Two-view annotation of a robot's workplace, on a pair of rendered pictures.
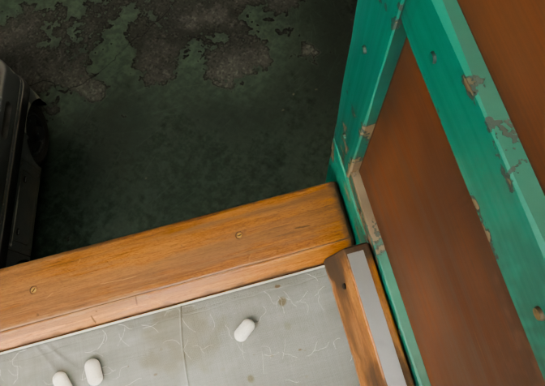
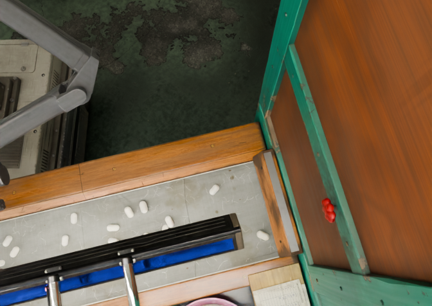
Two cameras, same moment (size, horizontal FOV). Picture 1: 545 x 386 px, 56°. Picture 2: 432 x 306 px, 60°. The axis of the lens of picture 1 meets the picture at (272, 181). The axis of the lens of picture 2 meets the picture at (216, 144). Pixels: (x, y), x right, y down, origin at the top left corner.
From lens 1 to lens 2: 0.40 m
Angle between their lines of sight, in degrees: 2
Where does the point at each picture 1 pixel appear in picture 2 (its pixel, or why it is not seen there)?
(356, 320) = (266, 182)
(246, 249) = (216, 152)
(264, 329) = (223, 189)
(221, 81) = (193, 64)
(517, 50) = (312, 78)
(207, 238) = (197, 146)
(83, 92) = (110, 68)
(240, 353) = (211, 200)
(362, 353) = (269, 197)
